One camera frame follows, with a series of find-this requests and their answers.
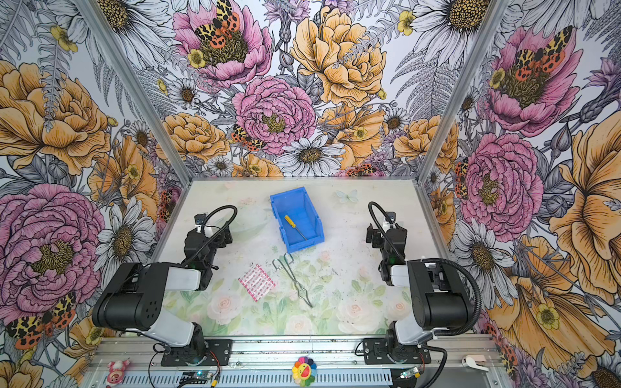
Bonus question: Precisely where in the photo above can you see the pink patterned packet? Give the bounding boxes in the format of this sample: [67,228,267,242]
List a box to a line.
[238,264,277,302]

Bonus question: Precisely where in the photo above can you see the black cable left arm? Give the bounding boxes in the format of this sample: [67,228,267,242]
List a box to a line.
[180,204,239,268]

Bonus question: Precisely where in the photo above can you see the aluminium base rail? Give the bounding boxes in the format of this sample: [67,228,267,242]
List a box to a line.
[80,335,512,387]

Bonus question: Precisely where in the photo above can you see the yellow handled screwdriver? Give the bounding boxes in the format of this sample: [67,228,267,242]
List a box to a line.
[285,215,307,241]

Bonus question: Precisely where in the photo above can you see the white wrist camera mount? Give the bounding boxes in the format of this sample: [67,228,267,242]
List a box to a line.
[382,211,399,233]

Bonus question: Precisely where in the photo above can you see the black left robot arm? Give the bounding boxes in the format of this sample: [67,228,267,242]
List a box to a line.
[92,226,232,365]

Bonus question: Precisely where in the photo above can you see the blue plastic bin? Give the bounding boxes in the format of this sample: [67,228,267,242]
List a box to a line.
[270,188,325,254]

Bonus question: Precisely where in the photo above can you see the black corrugated cable right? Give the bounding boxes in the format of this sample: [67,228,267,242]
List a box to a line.
[367,200,483,336]

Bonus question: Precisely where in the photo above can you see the pink figurine toy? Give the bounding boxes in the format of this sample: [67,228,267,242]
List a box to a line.
[105,359,131,388]

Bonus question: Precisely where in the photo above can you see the metal wire tongs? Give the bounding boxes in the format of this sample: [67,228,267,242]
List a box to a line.
[272,253,314,309]

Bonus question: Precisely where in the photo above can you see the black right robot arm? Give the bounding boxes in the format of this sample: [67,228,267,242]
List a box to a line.
[362,225,482,365]

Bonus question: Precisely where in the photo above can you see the rainbow flower toy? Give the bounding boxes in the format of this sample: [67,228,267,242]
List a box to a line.
[292,357,317,387]

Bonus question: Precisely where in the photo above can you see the white plastic clip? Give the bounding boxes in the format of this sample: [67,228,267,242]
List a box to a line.
[462,355,489,373]

